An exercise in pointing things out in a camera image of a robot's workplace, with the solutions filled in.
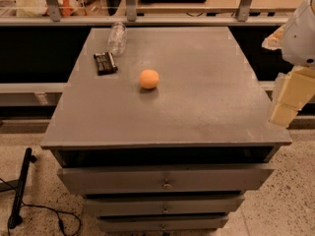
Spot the grey drawer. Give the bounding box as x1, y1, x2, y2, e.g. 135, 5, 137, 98
58, 164, 273, 195
84, 194, 244, 216
97, 214, 228, 232

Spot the grey metal railing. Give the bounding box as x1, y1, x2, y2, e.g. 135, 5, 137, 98
0, 0, 302, 26

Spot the orange fruit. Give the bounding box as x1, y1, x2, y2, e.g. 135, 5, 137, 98
139, 70, 159, 89

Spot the top grey drawer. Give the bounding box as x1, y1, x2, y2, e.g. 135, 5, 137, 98
58, 164, 273, 195

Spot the black stand leg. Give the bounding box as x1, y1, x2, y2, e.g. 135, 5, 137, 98
8, 147, 36, 229

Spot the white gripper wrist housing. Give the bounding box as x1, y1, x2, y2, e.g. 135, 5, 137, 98
269, 0, 315, 127

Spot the bottom grey drawer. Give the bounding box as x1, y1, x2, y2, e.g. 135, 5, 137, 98
97, 214, 228, 232

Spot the clear plastic water bottle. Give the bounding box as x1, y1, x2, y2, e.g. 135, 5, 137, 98
107, 23, 127, 56

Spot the grey drawer cabinet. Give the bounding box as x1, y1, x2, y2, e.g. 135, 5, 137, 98
40, 26, 293, 233

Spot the middle grey drawer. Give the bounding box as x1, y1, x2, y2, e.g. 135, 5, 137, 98
84, 194, 244, 216

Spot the black floor cable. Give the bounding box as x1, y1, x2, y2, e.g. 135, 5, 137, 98
0, 177, 83, 236

